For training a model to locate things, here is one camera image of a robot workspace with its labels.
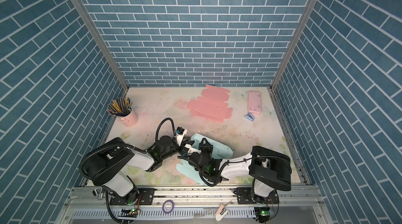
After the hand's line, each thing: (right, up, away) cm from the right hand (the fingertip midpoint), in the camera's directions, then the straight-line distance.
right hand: (204, 138), depth 83 cm
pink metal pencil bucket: (-45, +8, +11) cm, 47 cm away
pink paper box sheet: (+5, +17, +26) cm, 32 cm away
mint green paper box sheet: (+8, -8, +2) cm, 12 cm away
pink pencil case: (+35, +16, +25) cm, 46 cm away
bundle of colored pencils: (-51, +16, +11) cm, 54 cm away
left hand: (-7, -3, +4) cm, 8 cm away
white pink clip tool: (+8, -29, -15) cm, 34 cm away
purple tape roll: (-16, -29, -12) cm, 35 cm away
